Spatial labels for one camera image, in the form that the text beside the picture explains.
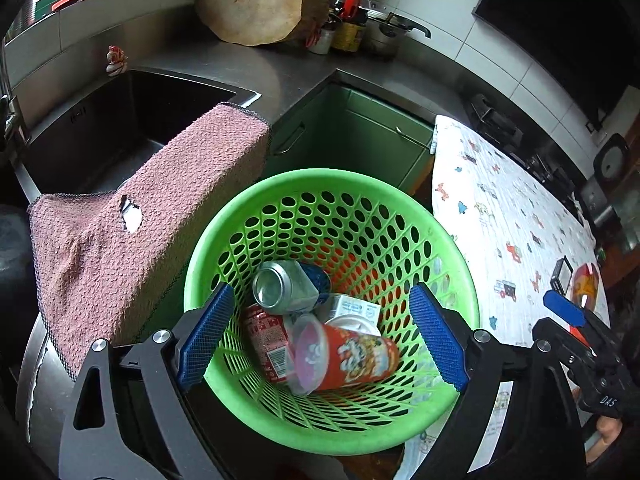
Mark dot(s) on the pink dish cloth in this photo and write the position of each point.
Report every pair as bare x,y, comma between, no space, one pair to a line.
165,210

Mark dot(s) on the green box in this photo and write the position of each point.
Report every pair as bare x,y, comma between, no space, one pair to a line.
47,5

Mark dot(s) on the yellow tin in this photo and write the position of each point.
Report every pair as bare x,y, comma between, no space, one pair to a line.
348,37

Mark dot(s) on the white milk carton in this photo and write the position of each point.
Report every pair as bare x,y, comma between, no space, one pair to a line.
350,310

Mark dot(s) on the steel pressure cooker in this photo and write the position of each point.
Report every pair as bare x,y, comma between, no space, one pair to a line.
387,35

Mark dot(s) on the black range hood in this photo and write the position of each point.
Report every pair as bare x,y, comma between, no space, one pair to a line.
560,25

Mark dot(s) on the steel sink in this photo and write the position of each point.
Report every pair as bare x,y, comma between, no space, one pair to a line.
125,120

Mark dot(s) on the steel faucet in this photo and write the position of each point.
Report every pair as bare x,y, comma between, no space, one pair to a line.
10,110

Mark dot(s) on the white printed tablecloth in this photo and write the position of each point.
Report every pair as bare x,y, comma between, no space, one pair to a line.
490,220

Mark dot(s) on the person's right hand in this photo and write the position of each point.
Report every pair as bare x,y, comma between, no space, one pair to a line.
607,435

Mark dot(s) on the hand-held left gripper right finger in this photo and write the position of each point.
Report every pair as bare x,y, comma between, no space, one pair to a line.
437,342

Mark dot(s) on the small white jar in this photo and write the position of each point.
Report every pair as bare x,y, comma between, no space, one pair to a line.
321,42

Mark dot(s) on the green cabinet doors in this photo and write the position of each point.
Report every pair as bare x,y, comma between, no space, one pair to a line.
350,130

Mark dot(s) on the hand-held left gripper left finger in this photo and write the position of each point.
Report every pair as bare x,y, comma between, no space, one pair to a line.
205,340

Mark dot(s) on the red printed plastic cup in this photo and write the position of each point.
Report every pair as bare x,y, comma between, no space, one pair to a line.
360,360

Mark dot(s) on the silver and blue drink can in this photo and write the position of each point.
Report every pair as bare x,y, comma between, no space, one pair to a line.
285,287

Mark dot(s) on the round wooden chopping block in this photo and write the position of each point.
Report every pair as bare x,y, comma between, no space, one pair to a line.
250,0

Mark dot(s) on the black gas stove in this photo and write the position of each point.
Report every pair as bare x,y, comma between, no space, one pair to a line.
520,135

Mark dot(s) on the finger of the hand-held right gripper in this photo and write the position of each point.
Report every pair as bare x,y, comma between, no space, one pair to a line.
565,306

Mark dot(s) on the dark sauce bottle red label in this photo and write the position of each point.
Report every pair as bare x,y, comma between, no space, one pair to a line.
351,5

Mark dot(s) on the red drink can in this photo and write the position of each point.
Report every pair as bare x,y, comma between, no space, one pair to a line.
265,340

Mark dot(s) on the green plastic basket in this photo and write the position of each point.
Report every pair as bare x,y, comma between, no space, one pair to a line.
325,180

